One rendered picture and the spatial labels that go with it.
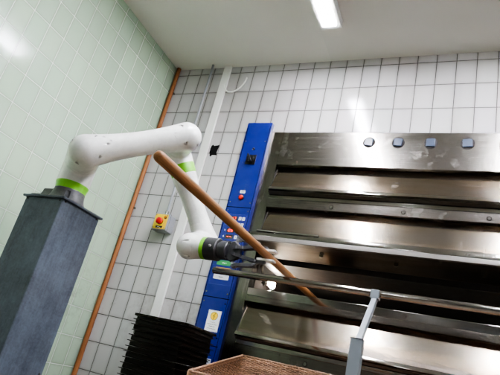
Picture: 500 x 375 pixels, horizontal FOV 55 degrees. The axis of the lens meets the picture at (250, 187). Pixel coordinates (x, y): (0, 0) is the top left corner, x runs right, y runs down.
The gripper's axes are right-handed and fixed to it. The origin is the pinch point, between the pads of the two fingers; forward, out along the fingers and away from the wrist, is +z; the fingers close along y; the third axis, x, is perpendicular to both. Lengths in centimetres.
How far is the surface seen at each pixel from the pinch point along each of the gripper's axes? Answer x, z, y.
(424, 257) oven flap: -45, 52, -20
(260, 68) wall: -60, -58, -139
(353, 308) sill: -60, 23, 3
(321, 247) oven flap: -46, 7, -20
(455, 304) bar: -22, 66, 3
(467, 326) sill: -59, 71, 3
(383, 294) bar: -22.2, 40.9, 3.1
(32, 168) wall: 15, -123, -24
